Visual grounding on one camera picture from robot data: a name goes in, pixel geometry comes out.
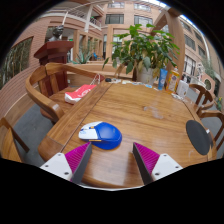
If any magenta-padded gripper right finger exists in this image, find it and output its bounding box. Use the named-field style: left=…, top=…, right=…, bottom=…
left=132, top=142, right=184, bottom=186

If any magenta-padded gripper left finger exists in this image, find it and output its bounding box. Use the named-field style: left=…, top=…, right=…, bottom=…
left=39, top=141, right=93, bottom=185

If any blue and white computer mouse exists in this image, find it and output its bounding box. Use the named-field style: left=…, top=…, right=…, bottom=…
left=78, top=121, right=123, bottom=151

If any dark round mouse pad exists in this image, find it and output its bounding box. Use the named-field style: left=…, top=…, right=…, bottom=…
left=185, top=119, right=211, bottom=156

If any red and white bag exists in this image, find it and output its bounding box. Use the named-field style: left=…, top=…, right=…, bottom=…
left=64, top=83, right=98, bottom=105

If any blue tube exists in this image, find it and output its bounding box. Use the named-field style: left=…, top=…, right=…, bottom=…
left=157, top=68, right=169, bottom=91

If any yellow liquid bottle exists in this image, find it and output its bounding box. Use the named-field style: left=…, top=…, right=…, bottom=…
left=165, top=66, right=181, bottom=93

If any green potted plant, white pot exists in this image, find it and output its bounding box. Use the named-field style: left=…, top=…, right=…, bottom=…
left=102, top=23, right=181, bottom=85

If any dark bust statue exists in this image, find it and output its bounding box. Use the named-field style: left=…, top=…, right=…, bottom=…
left=48, top=24, right=65, bottom=42

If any white statue on pedestal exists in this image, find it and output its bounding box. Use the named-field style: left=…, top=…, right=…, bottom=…
left=195, top=62, right=207, bottom=83

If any dark red wooden pedestal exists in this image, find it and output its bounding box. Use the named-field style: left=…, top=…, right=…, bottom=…
left=33, top=40, right=75, bottom=95

